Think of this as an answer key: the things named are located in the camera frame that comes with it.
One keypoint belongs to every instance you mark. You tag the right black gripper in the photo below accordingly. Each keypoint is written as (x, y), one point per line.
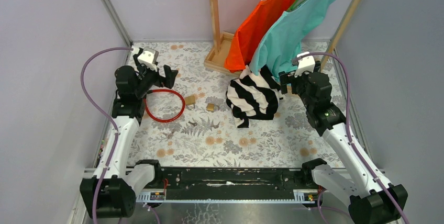
(286, 78)

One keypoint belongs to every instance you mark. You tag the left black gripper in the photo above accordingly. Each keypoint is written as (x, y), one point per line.
(167, 81)

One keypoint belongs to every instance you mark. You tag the red cable lock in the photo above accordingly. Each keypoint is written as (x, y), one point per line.
(164, 105)

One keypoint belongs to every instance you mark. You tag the brass padlock with shackle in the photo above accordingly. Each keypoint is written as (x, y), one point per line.
(190, 102)

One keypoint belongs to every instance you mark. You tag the black head lock key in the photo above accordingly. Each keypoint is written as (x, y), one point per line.
(170, 134)

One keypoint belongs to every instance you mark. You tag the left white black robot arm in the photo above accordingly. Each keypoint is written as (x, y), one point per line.
(121, 135)

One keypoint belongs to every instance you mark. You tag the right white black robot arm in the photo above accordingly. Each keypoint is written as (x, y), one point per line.
(343, 142)

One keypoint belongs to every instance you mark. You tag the teal t-shirt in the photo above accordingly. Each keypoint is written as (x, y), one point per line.
(282, 42)

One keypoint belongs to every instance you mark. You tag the black white striped cloth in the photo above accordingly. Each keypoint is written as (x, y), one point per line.
(253, 96)

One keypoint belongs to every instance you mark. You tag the floral table mat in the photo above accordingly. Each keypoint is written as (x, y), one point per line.
(285, 141)

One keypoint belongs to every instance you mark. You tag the square brass padlock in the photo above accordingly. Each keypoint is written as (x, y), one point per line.
(212, 107)

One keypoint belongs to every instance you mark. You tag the orange t-shirt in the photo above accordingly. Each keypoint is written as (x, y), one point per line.
(248, 36)

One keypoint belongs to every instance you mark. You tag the wooden clothes rack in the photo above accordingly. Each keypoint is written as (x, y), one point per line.
(222, 40)

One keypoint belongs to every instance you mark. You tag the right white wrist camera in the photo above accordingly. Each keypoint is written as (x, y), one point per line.
(305, 62)

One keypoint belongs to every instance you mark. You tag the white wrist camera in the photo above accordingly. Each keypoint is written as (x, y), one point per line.
(305, 62)
(147, 57)

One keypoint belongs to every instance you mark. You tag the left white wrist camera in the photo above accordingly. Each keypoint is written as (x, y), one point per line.
(147, 57)

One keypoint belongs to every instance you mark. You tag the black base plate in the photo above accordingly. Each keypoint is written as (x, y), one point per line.
(230, 185)

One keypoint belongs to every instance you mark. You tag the aluminium rail frame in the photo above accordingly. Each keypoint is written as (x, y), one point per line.
(148, 182)

